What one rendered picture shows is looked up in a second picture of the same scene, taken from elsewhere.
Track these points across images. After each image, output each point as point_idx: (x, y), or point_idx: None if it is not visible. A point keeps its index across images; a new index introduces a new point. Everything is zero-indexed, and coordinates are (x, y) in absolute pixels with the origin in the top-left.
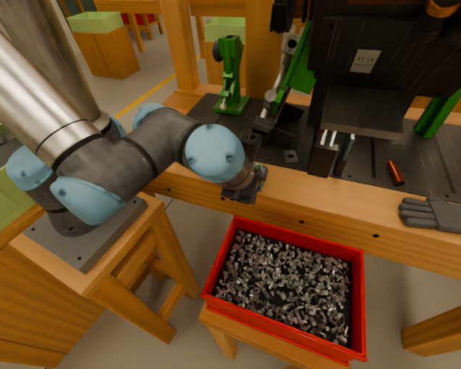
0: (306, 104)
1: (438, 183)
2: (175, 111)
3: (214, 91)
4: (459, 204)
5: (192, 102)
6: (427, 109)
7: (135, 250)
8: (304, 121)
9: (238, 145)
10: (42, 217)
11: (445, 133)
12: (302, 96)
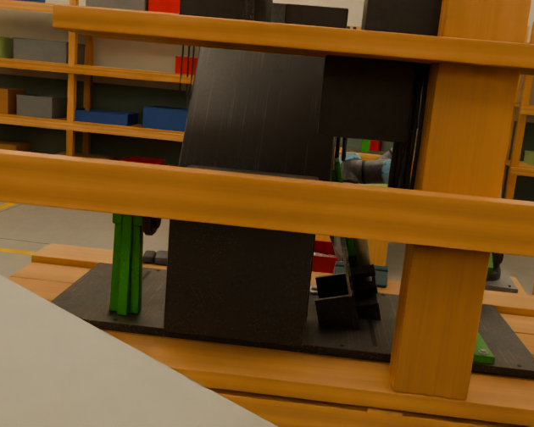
0: (313, 363)
1: (158, 275)
2: (380, 161)
3: None
4: (160, 257)
5: None
6: (141, 275)
7: None
8: (308, 322)
9: (339, 158)
10: (506, 273)
11: (97, 307)
12: (327, 381)
